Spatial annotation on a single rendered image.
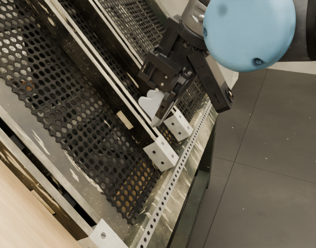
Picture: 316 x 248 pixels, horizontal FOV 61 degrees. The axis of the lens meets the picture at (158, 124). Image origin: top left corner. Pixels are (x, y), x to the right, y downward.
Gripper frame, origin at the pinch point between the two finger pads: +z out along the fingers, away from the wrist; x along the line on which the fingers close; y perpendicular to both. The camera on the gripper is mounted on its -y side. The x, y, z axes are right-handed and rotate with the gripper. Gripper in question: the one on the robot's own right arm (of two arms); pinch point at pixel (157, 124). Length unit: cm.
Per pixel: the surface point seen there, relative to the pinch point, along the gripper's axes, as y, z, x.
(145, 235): -14.2, 39.8, -3.7
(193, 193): -36, 109, -99
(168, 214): -17.4, 42.7, -17.1
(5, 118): 30.0, 18.7, 8.5
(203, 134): -13, 45, -73
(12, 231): 12.1, 31.4, 20.9
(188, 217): -40, 107, -76
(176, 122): 0, 37, -57
